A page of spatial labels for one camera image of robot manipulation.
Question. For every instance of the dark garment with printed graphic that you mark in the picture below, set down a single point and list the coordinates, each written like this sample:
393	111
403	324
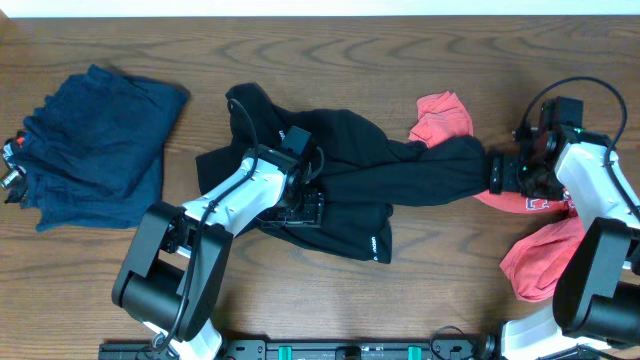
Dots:
14	179

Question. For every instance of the red t-shirt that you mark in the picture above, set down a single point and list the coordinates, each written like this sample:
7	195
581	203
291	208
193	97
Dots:
535	263

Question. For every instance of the black t-shirt with white logo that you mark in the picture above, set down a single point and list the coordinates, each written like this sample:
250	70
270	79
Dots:
364	173

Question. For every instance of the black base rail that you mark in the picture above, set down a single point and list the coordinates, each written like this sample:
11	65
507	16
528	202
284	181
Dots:
446	348

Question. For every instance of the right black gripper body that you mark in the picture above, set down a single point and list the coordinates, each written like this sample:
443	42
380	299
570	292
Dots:
526	178

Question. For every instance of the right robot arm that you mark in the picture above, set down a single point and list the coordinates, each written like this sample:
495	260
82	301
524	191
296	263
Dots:
592	308

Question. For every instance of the folded navy blue garment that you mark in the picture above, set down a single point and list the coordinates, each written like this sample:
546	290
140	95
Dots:
93	153

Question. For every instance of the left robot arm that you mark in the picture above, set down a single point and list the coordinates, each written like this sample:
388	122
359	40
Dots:
171	276

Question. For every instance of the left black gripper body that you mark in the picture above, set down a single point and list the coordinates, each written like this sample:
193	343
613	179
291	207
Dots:
301	210

